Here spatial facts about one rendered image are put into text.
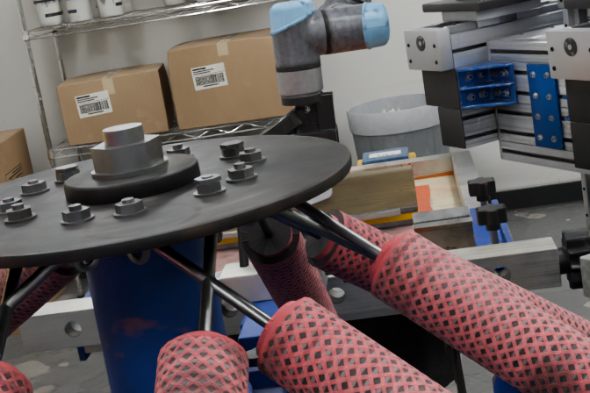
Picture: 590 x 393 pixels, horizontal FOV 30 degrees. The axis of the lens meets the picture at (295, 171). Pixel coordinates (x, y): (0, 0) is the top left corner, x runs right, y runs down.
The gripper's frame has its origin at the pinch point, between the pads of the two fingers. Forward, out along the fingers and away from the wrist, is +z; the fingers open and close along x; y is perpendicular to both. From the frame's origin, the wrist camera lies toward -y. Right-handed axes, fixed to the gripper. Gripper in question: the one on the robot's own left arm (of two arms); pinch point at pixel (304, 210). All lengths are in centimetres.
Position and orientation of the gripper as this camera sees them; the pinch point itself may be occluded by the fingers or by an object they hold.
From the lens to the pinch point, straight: 187.7
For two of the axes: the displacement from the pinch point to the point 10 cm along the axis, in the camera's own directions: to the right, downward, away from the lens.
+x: 0.8, -2.2, 9.7
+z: 1.3, 9.7, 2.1
